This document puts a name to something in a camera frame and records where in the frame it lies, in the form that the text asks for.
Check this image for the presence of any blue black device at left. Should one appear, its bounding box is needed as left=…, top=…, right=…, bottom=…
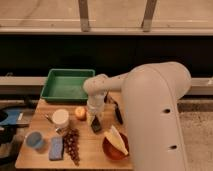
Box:
left=0, top=106, right=34, bottom=146

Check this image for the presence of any blue sponge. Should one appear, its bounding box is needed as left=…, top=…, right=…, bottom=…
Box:
left=49, top=136, right=63, bottom=161

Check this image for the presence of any white lidded jar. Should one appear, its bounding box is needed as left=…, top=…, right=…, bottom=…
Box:
left=52, top=109, right=70, bottom=128

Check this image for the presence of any blue plastic cup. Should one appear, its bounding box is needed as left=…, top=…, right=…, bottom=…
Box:
left=25, top=131, right=44, bottom=150

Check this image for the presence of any red orange bowl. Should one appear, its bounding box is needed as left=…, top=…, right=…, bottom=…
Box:
left=102, top=138, right=127, bottom=161

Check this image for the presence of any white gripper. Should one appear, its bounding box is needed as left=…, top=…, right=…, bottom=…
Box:
left=86, top=101, right=105, bottom=125

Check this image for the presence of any green plastic tray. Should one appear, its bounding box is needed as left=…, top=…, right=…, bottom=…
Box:
left=41, top=69, right=95, bottom=103

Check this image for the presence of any black handled knife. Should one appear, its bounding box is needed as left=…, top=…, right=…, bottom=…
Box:
left=110, top=98, right=123, bottom=125

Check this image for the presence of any red apple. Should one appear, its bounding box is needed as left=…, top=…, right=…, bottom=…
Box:
left=74, top=106, right=86, bottom=121

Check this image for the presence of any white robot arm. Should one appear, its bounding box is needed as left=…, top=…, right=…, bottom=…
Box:
left=83, top=62, right=191, bottom=171

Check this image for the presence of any bunch of dark grapes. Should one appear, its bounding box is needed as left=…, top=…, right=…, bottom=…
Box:
left=63, top=129, right=80, bottom=166

